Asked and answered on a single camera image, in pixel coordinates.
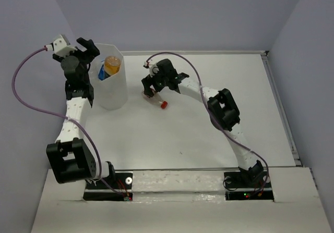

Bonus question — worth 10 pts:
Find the metal rail front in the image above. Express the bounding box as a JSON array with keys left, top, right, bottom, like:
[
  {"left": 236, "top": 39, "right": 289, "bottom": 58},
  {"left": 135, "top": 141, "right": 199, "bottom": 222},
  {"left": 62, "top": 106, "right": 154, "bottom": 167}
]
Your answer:
[{"left": 115, "top": 167, "right": 239, "bottom": 172}]

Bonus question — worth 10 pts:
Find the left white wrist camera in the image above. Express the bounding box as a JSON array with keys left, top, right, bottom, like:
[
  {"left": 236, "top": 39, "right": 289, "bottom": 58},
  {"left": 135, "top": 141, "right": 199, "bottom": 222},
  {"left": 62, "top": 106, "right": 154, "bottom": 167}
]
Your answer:
[{"left": 44, "top": 34, "right": 77, "bottom": 57}]

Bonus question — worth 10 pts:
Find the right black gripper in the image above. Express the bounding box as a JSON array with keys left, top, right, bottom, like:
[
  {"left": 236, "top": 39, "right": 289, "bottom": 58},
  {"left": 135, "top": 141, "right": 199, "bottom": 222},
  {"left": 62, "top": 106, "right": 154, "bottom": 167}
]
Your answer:
[{"left": 141, "top": 67, "right": 168, "bottom": 97}]

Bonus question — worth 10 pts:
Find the purple cable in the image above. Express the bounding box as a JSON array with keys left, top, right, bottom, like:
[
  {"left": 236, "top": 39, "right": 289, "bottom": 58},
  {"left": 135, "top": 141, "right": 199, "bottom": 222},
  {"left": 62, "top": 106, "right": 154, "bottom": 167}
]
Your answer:
[
  {"left": 146, "top": 51, "right": 269, "bottom": 192},
  {"left": 11, "top": 47, "right": 130, "bottom": 199}
]

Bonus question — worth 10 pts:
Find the aluminium frame rail right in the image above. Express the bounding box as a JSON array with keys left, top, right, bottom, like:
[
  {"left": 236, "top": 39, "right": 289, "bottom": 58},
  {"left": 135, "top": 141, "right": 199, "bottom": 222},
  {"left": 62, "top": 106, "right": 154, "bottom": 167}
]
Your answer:
[{"left": 260, "top": 51, "right": 306, "bottom": 168}]

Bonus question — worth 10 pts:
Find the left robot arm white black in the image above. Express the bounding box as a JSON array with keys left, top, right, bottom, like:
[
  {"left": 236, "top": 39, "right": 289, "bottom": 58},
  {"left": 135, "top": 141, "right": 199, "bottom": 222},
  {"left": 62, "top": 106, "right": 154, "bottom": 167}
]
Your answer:
[{"left": 46, "top": 34, "right": 115, "bottom": 189}]

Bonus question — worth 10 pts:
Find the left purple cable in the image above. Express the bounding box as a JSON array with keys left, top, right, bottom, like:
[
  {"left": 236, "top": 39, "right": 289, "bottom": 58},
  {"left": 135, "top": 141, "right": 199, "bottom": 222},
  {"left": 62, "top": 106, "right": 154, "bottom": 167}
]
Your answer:
[{"left": 11, "top": 47, "right": 130, "bottom": 199}]

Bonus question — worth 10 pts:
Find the blue label Pocari Sweat bottle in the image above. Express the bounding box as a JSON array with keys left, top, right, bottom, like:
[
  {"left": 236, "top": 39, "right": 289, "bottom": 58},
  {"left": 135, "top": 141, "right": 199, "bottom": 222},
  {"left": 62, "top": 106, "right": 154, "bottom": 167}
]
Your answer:
[{"left": 98, "top": 62, "right": 110, "bottom": 81}]

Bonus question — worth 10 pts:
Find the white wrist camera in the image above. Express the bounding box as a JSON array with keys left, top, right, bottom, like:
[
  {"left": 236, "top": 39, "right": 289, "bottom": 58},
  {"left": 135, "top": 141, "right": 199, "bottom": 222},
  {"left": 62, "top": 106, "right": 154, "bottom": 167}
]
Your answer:
[
  {"left": 44, "top": 34, "right": 77, "bottom": 57},
  {"left": 143, "top": 62, "right": 159, "bottom": 77}
]

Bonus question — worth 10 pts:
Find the red label red cap bottle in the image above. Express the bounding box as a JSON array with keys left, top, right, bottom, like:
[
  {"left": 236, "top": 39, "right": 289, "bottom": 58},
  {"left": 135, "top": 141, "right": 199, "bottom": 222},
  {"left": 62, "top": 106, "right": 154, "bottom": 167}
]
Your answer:
[{"left": 141, "top": 88, "right": 168, "bottom": 109}]

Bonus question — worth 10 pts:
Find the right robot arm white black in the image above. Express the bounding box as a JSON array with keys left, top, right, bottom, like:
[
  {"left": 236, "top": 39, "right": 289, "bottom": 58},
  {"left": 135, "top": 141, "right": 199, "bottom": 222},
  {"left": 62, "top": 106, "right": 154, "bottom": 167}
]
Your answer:
[{"left": 141, "top": 59, "right": 264, "bottom": 187}]

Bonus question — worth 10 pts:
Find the white octagonal plastic bin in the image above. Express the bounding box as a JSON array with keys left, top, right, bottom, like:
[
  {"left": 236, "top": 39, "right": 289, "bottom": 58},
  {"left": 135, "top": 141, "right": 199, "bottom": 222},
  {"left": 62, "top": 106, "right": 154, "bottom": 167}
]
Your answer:
[{"left": 89, "top": 43, "right": 128, "bottom": 111}]

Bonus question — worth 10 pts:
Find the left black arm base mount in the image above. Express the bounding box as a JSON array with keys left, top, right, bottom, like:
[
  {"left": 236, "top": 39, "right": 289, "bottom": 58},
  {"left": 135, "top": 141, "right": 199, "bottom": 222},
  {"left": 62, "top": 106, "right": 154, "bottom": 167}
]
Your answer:
[{"left": 83, "top": 171, "right": 134, "bottom": 202}]

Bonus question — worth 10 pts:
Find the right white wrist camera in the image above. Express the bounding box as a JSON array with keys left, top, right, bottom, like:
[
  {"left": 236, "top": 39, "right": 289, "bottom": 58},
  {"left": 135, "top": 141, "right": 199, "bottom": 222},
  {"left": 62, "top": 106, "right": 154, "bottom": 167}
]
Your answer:
[{"left": 143, "top": 62, "right": 159, "bottom": 77}]

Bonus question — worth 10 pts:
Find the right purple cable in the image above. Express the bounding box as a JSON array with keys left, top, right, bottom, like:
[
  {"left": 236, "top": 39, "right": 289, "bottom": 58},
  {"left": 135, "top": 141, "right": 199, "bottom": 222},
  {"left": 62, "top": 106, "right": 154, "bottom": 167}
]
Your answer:
[{"left": 146, "top": 51, "right": 269, "bottom": 192}]

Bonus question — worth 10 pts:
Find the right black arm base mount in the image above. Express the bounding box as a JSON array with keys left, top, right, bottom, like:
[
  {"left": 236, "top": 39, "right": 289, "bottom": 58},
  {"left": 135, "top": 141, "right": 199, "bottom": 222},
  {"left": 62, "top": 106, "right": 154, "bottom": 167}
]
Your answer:
[{"left": 223, "top": 171, "right": 274, "bottom": 201}]

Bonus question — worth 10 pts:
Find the orange label bottle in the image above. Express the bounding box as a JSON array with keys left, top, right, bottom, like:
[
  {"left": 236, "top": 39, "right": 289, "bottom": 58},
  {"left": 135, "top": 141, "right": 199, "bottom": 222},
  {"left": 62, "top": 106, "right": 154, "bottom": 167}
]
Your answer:
[{"left": 104, "top": 56, "right": 122, "bottom": 76}]

